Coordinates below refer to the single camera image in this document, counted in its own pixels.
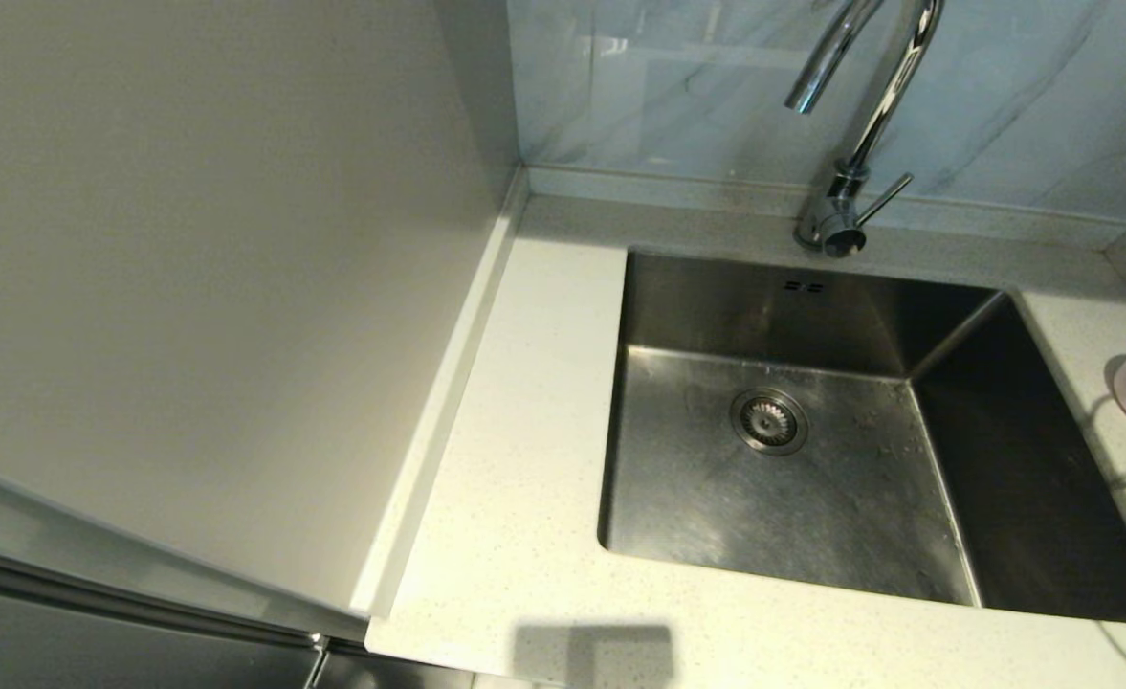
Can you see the stainless steel sink basin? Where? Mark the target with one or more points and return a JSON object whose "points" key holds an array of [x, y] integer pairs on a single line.
{"points": [[811, 517]]}

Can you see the round metal drain strainer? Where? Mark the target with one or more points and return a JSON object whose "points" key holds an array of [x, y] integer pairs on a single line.
{"points": [[769, 421]]}

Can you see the chrome gooseneck faucet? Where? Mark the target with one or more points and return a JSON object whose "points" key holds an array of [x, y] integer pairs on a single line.
{"points": [[848, 196]]}

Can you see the grey tall cabinet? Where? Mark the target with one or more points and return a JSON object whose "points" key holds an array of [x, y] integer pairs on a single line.
{"points": [[189, 287]]}

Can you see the chrome cabinet rail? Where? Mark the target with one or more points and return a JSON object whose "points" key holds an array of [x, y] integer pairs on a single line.
{"points": [[142, 601]]}

